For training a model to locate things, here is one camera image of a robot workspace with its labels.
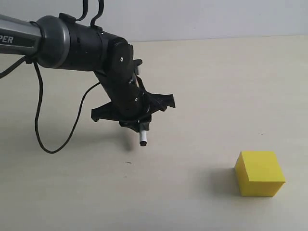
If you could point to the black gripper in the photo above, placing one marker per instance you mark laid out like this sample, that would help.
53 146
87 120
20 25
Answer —
129 104

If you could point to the black and white marker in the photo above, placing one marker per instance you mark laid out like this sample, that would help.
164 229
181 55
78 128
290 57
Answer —
143 138

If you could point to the yellow cube block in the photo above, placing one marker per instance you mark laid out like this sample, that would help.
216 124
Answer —
259 174

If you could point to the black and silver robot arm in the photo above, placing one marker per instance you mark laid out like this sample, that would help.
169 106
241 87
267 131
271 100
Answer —
61 43

